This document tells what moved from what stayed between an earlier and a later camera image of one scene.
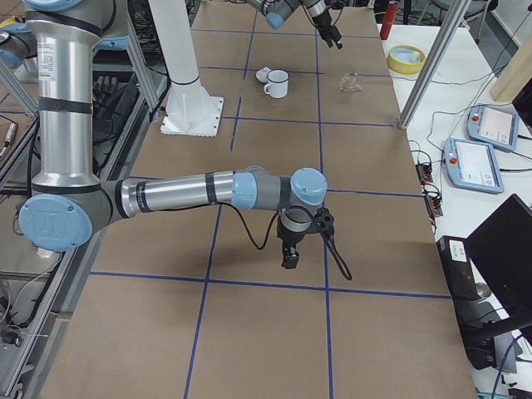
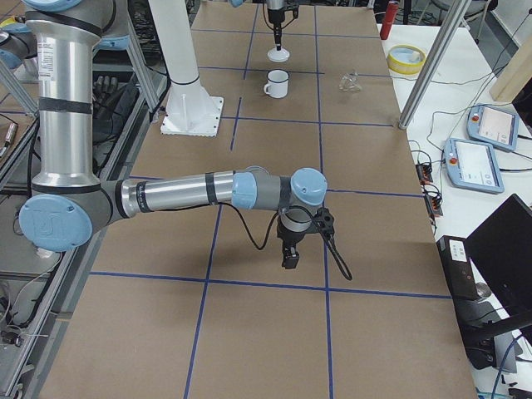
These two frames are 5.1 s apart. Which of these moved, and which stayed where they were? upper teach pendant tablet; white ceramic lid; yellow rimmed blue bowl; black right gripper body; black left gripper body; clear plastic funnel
Moved: white ceramic lid; black left gripper body
Stayed: yellow rimmed blue bowl; clear plastic funnel; upper teach pendant tablet; black right gripper body
